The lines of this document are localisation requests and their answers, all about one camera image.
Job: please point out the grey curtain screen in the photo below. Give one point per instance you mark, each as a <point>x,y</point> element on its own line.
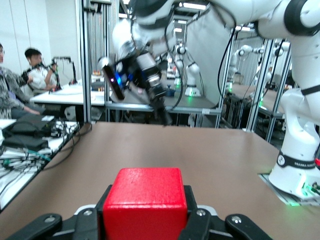
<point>207,62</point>

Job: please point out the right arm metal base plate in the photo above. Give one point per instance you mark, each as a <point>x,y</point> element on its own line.
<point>280,195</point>

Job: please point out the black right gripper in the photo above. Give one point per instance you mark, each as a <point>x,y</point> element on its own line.
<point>146,75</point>

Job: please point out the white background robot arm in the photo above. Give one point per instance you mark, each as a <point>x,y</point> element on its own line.
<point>246,48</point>

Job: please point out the person in white shirt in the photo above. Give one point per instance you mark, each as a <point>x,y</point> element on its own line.
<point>41,77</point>

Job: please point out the red wooden block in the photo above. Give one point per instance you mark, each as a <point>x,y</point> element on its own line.
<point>145,200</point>

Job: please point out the person in patterned top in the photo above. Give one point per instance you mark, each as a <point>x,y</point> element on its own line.
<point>7,95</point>

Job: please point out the small white background robot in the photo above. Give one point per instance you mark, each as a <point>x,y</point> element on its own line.
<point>191,75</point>

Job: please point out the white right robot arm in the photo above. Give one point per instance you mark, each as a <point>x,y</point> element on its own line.
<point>297,145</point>

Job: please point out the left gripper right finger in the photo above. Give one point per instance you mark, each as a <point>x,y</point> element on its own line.
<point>207,227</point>

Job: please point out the grey background table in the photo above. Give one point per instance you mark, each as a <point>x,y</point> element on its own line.
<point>197,102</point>

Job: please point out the white desk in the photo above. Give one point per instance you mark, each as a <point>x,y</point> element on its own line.
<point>65,96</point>

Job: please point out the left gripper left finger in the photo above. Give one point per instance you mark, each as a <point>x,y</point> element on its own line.
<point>82,225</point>

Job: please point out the flat black electronics box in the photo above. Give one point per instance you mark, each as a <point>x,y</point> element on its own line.
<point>25,143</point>

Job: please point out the aluminium frame post pair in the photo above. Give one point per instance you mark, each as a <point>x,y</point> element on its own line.
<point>275,100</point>

